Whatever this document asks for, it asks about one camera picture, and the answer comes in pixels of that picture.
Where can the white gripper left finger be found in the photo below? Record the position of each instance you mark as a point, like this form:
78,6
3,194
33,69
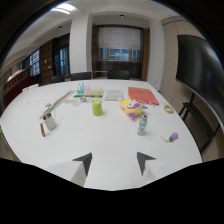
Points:
74,172

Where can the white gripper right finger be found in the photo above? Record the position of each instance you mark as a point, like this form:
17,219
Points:
154,168

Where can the white kettle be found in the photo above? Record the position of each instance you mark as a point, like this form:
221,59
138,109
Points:
49,121

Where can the purple green toy eggplant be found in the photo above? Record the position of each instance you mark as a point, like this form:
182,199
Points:
171,137

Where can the clear plastic water bottle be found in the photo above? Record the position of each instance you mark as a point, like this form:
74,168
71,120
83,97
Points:
142,125

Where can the brown wooden stick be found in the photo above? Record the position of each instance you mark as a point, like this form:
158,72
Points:
42,129

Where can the roll of tape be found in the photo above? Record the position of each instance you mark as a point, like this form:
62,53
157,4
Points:
168,108

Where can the yellow purple plush fish toy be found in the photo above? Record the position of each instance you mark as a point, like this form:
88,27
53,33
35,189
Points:
133,108

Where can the black display stand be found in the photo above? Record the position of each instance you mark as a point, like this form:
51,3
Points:
196,118

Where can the green cylindrical cup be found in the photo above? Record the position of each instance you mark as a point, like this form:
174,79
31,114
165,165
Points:
97,108

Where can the long colourful ruler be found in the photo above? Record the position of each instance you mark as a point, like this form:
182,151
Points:
57,104

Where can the small glass jar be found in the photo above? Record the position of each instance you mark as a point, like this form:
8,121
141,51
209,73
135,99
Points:
83,99

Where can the orange red folder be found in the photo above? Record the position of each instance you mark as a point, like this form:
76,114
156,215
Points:
142,95

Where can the colourful test tube rack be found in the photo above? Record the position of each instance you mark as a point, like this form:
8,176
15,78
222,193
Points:
89,90

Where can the white book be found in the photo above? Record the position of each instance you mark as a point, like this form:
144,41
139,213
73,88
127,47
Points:
114,94

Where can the black office chair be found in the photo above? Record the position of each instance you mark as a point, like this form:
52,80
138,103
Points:
118,74
81,76

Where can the large black display screen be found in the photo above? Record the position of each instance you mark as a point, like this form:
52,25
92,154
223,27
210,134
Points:
201,74

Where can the white roller window blind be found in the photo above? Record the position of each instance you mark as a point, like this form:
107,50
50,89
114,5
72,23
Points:
120,38

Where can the ceiling light panel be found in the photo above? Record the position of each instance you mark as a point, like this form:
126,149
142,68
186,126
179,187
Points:
63,8

